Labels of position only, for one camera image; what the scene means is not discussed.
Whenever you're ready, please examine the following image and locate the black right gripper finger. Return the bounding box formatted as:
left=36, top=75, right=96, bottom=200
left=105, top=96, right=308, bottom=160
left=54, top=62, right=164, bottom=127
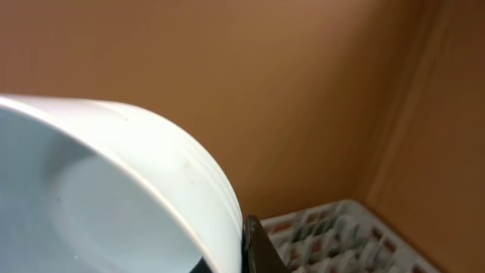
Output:
left=242, top=215, right=291, bottom=273

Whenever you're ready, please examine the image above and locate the light blue bowl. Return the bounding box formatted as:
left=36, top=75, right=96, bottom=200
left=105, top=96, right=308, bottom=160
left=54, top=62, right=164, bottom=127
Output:
left=1, top=95, right=243, bottom=272

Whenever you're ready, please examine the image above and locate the grey dishwasher rack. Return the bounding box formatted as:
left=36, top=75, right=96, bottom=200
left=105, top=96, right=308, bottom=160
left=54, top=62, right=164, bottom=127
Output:
left=261, top=199, right=440, bottom=273

